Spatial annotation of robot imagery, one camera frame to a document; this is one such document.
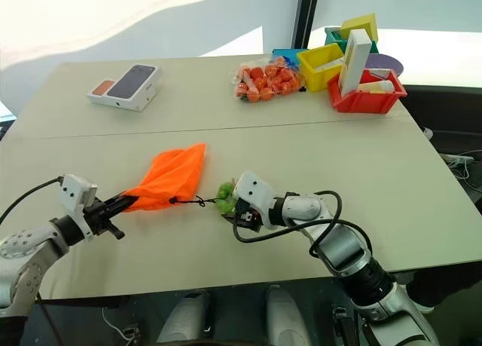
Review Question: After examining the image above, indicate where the dark window pillar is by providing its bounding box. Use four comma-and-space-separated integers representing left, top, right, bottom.
290, 0, 322, 50

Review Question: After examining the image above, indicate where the thin white cable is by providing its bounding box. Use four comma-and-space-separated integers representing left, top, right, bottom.
101, 306, 139, 341

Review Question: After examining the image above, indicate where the silver rounded robot leg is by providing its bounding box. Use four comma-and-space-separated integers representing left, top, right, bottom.
156, 289, 211, 344
264, 284, 312, 345

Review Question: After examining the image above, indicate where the white small box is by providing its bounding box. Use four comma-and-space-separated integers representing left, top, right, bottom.
365, 68, 392, 81

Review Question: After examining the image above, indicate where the white flat packet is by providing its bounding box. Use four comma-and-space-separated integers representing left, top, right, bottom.
314, 58, 345, 72

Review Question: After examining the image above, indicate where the green plastic bin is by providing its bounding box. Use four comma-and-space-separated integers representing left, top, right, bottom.
324, 26, 380, 55

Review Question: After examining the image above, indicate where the clear bag of orange fruit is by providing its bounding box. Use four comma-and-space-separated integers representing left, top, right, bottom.
230, 57, 305, 103

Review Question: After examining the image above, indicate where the blue plastic bin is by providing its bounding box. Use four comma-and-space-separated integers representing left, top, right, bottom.
271, 47, 303, 65

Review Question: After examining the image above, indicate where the purple round plate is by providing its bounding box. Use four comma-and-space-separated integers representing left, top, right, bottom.
365, 53, 405, 78

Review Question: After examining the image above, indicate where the white phone box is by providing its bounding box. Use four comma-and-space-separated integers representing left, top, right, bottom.
86, 63, 164, 113

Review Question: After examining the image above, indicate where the white power strip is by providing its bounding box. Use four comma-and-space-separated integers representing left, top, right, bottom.
440, 152, 475, 167

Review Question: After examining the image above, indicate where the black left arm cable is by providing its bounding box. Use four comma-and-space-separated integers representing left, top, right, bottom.
0, 176, 65, 226

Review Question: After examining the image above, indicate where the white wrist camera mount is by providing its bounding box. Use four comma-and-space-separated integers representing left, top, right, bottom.
231, 170, 278, 229
59, 174, 99, 240

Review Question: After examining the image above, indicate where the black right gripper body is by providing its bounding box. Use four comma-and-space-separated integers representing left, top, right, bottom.
232, 197, 264, 234

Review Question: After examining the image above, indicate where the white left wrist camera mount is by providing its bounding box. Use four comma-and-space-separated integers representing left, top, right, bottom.
59, 174, 99, 240

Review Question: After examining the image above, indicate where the white tube in bin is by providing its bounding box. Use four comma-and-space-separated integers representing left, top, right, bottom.
356, 79, 395, 96

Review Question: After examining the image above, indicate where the red plastic bin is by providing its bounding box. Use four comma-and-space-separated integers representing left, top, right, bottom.
326, 68, 409, 115

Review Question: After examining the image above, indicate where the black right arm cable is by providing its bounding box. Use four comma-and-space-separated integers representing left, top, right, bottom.
232, 190, 372, 256

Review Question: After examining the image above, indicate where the black pouch drawstring cord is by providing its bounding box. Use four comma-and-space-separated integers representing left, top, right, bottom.
168, 195, 220, 208

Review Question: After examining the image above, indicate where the tilted yellow plastic bin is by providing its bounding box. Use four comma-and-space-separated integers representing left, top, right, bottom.
340, 12, 379, 42

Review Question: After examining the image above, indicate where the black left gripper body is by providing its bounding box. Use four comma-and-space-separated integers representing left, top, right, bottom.
83, 197, 115, 237

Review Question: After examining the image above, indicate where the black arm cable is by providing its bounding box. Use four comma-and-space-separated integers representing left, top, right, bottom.
232, 190, 372, 256
0, 176, 65, 226

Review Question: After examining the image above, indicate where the tall white carton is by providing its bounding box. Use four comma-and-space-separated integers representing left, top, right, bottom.
337, 29, 374, 98

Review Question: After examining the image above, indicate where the orange drawstring pouch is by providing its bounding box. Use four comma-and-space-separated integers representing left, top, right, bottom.
122, 142, 207, 213

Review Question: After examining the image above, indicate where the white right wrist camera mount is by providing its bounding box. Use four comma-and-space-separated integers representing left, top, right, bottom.
231, 170, 278, 229

